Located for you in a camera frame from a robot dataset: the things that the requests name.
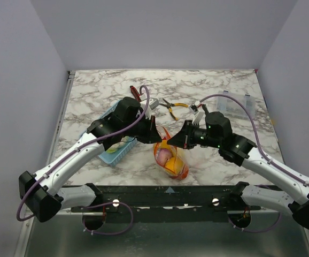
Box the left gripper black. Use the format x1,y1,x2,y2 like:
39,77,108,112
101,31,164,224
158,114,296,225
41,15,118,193
123,114,163,144

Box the yellow bell pepper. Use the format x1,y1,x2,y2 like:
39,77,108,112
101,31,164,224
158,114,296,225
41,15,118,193
159,140,171,150

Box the purple onion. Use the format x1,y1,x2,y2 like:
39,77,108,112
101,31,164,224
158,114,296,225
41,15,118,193
157,148,173,166

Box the clear zip bag orange zipper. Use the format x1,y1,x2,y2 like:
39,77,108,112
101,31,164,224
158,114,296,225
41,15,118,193
153,126,189,180

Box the yellow orange fruit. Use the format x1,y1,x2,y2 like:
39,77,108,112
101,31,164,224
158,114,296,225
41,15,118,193
165,157,184,176

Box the blue plastic basket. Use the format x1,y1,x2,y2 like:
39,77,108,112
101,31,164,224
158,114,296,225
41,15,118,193
83,103,138,167

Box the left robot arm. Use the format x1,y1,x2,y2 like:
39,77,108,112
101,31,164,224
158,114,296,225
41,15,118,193
18,97,161,222

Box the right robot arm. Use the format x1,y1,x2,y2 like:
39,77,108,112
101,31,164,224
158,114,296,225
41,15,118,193
168,112,309,230

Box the white green cauliflower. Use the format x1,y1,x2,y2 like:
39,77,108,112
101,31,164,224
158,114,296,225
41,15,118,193
106,137,131,154

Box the red black utility knife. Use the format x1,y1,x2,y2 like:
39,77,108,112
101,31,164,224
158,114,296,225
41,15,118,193
129,86,142,102

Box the clear plastic parts box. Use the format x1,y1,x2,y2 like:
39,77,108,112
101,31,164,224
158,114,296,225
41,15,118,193
217,90,256,119

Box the yellow handled pliers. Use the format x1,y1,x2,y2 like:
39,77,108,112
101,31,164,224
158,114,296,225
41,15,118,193
159,99,189,120

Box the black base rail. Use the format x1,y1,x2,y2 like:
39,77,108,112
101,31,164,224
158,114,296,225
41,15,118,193
71,186,248,223

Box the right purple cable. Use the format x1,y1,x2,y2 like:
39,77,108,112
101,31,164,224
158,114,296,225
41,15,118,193
199,94,309,233

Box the aluminium frame rail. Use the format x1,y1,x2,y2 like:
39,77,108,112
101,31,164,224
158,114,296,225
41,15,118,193
14,71,75,256

